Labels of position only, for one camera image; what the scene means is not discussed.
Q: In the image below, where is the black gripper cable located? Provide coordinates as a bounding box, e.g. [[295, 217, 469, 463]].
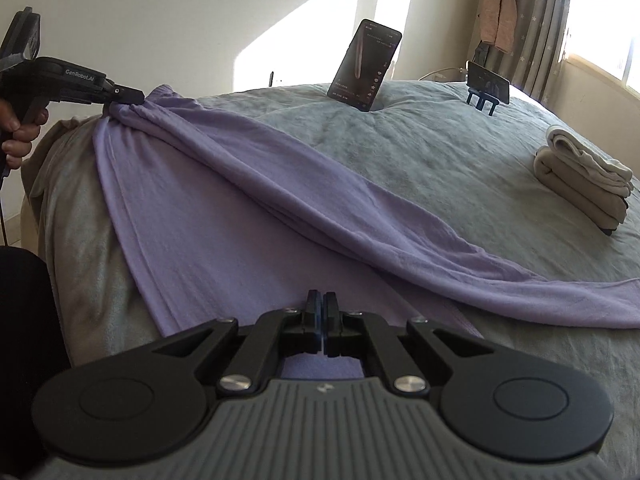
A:
[[0, 170, 8, 247]]

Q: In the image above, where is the upright black smartphone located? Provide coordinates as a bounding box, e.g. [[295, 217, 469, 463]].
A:
[[327, 18, 402, 112]]

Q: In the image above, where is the grey bed blanket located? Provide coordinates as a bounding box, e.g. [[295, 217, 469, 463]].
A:
[[22, 80, 640, 480]]

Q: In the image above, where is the grey star curtain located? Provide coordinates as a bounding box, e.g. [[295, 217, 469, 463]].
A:
[[510, 0, 573, 103]]

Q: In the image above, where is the beige folded garment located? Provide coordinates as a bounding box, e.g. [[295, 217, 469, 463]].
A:
[[534, 146, 630, 233]]

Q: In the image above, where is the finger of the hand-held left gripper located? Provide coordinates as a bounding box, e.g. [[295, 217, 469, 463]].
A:
[[102, 81, 146, 107]]

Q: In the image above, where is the person's black clothing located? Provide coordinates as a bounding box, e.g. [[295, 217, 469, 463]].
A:
[[0, 245, 71, 480]]

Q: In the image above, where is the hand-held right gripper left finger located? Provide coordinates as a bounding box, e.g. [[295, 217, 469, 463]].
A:
[[150, 290, 325, 396]]

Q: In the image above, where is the blue phone stand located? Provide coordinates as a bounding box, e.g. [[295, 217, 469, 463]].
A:
[[467, 91, 501, 118]]

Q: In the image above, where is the sideways smartphone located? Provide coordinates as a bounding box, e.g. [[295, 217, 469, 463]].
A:
[[466, 60, 511, 106]]

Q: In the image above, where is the purple long-sleeve shirt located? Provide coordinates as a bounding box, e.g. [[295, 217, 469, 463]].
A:
[[92, 85, 640, 381]]

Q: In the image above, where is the white charging cable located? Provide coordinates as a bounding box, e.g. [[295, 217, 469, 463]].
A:
[[417, 65, 468, 81]]

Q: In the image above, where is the window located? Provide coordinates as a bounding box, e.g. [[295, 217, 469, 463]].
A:
[[562, 0, 640, 86]]

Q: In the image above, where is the person's left hand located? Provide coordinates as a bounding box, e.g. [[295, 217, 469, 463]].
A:
[[0, 99, 50, 171]]

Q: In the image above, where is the pink hanging towel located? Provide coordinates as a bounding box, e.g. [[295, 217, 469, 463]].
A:
[[477, 0, 518, 53]]

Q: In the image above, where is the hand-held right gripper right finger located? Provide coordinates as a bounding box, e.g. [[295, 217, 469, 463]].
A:
[[324, 291, 493, 396]]

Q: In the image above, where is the white folded garment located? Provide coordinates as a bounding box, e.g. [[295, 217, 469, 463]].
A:
[[545, 126, 635, 186]]

